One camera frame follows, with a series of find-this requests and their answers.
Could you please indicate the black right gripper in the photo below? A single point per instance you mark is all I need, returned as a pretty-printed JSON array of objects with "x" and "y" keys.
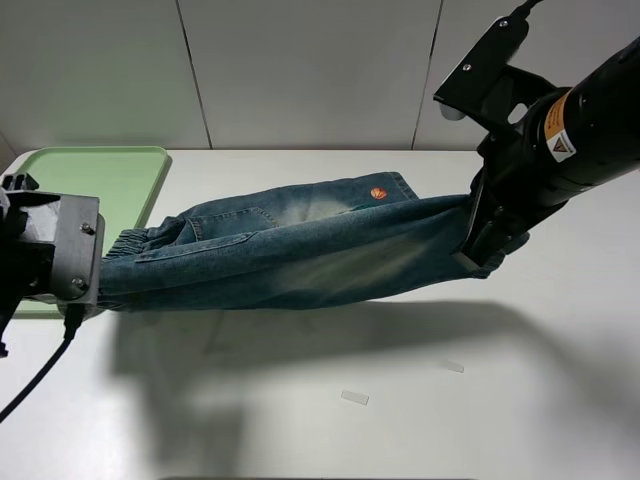
[{"x": 505, "y": 201}]

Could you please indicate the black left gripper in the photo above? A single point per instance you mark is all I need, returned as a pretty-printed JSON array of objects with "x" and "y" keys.
[{"x": 25, "y": 263}]

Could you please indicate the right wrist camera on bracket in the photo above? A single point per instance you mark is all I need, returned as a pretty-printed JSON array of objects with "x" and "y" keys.
[{"x": 485, "y": 87}]

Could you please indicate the light green plastic tray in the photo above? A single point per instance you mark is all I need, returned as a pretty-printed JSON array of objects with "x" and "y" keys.
[{"x": 126, "y": 180}]

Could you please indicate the children's blue denim shorts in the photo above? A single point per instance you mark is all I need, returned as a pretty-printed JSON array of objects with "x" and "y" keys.
[{"x": 297, "y": 247}]

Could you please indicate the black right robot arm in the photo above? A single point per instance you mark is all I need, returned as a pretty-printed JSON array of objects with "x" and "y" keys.
[{"x": 547, "y": 145}]

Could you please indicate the clear tape strip lower right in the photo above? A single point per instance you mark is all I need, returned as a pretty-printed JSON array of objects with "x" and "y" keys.
[{"x": 453, "y": 366}]

